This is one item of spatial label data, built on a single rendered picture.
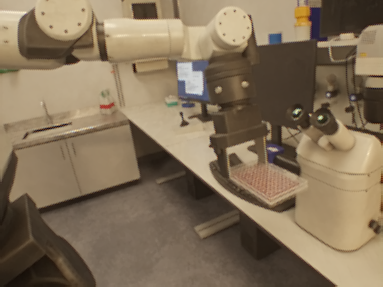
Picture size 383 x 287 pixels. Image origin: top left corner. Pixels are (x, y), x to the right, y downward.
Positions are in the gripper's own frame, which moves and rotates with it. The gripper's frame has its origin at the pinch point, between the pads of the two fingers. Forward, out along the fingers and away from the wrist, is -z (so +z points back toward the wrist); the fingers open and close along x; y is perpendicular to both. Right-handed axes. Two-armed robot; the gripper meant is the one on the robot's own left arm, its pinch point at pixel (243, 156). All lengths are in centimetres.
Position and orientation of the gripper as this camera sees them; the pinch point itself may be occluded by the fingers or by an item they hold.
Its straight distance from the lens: 49.1
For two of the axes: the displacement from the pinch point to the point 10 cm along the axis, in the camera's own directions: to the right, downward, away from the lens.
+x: 8.9, -2.3, 3.9
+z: -2.0, -9.7, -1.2
